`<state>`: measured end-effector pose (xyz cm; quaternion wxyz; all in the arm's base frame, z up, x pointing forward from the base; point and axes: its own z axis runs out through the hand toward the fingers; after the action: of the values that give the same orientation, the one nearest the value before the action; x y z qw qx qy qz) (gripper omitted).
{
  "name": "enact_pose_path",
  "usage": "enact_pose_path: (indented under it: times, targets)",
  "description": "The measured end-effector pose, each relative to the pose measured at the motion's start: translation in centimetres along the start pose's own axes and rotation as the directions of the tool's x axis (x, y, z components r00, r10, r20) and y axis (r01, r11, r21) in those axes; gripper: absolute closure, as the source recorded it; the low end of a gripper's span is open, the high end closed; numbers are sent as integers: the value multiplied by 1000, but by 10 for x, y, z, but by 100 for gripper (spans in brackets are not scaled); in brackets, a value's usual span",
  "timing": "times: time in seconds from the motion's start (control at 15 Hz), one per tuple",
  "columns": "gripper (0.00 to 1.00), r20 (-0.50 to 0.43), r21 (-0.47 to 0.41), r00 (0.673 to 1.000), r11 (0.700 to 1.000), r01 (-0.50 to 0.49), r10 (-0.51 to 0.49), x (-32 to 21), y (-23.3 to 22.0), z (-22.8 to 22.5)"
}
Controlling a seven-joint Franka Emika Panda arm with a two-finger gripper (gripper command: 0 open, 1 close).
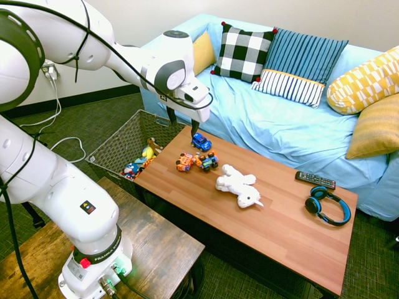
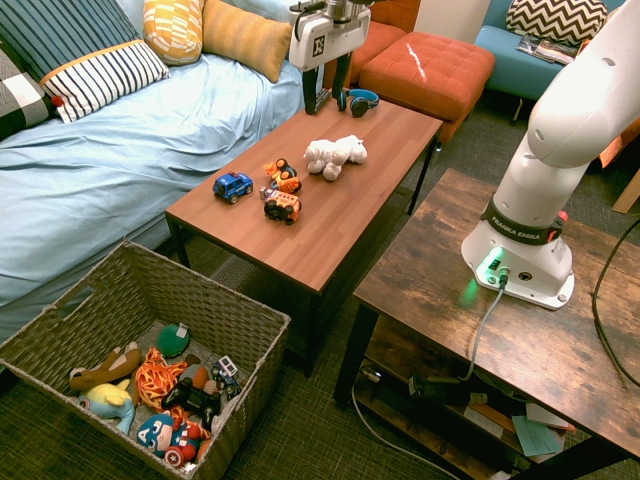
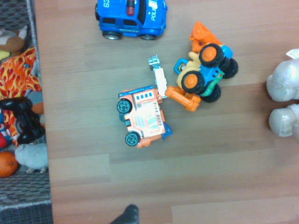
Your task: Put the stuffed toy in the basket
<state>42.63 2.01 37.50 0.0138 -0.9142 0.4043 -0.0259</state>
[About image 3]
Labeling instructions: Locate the blue police toy car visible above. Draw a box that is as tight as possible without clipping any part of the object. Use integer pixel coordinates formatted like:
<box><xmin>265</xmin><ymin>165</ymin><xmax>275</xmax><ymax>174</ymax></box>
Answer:
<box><xmin>94</xmin><ymin>0</ymin><xmax>168</xmax><ymax>41</ymax></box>

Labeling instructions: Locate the orange fruit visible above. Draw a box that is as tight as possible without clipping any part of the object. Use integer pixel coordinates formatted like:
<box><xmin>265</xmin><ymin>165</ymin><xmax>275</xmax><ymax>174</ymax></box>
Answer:
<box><xmin>0</xmin><ymin>151</ymin><xmax>19</xmax><ymax>178</ymax></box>

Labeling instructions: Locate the red and blue toy figure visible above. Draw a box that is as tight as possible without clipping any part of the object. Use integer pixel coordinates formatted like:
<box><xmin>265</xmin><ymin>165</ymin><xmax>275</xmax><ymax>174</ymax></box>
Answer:
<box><xmin>0</xmin><ymin>109</ymin><xmax>12</xmax><ymax>150</ymax></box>

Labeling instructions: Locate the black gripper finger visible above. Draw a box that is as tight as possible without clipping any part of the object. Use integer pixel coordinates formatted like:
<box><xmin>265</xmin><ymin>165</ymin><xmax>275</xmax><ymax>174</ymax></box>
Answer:
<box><xmin>109</xmin><ymin>204</ymin><xmax>140</xmax><ymax>224</ymax></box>

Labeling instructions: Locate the orange fire truck toy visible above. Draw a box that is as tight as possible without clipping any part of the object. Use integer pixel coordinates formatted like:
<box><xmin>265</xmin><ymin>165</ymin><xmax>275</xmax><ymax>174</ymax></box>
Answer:
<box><xmin>116</xmin><ymin>55</ymin><xmax>174</xmax><ymax>149</ymax></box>

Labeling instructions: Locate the white sparkly unicorn plush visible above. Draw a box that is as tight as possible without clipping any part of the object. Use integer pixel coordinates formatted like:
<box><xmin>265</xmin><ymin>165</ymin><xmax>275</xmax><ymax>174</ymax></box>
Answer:
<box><xmin>266</xmin><ymin>48</ymin><xmax>299</xmax><ymax>144</ymax></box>

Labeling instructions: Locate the grey plush toy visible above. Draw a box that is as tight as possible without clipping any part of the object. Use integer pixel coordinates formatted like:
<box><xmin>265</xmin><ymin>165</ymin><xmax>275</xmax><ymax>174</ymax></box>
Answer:
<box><xmin>14</xmin><ymin>142</ymin><xmax>49</xmax><ymax>174</ymax></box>

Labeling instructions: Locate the orange flame pattern plush toy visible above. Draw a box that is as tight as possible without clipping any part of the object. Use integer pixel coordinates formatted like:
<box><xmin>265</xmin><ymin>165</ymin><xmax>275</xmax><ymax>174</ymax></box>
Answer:
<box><xmin>0</xmin><ymin>46</ymin><xmax>45</xmax><ymax>147</ymax></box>

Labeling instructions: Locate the orange blue toy loader tractor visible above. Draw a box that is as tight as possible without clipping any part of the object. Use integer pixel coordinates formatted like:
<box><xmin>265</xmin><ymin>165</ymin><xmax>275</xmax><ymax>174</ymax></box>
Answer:
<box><xmin>165</xmin><ymin>21</ymin><xmax>239</xmax><ymax>112</ymax></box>

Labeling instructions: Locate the grey woven wicker basket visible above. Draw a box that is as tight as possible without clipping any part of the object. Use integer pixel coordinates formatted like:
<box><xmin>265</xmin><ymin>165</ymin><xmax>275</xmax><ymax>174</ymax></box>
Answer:
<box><xmin>0</xmin><ymin>0</ymin><xmax>53</xmax><ymax>210</ymax></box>

